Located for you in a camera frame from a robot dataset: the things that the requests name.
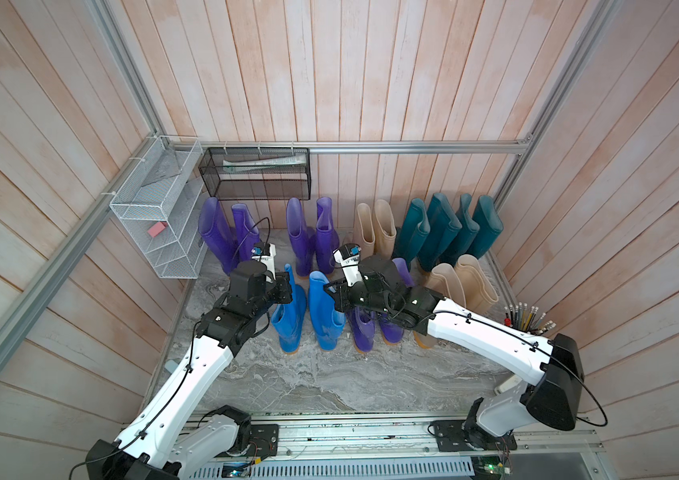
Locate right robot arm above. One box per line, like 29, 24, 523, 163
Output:
325, 244, 587, 451

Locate beige boot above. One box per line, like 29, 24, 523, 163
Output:
413, 263, 467, 349
373, 199, 397, 259
455, 254, 499, 315
353, 203, 375, 259

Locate large teal boot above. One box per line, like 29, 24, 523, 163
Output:
393, 198, 431, 266

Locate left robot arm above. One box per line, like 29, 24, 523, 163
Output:
80, 260, 295, 479

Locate black mesh basket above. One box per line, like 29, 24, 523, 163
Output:
199, 148, 313, 201

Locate paper in black basket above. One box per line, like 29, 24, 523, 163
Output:
223, 154, 309, 174

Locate bundle of pencils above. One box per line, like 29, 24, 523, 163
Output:
503, 303, 557, 335

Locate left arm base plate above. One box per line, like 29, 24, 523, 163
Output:
215, 423, 280, 460

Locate white wire shelf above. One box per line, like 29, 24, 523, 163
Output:
110, 135, 208, 279

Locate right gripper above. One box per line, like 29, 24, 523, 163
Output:
322, 277, 395, 320

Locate blue boot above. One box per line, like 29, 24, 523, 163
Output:
272, 264, 308, 354

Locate aluminium frame rail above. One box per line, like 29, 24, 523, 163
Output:
162, 139, 531, 155

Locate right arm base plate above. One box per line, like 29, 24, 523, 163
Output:
427, 420, 517, 453

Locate teal boot standing back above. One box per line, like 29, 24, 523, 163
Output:
467, 195, 503, 259

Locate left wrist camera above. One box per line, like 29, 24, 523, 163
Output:
252, 241, 276, 284

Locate blue boot underneath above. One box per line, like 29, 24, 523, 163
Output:
309, 271, 345, 351

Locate small white device on floor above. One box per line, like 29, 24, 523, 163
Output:
164, 360, 179, 373

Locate pink eraser block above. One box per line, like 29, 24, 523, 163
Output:
147, 221, 168, 238

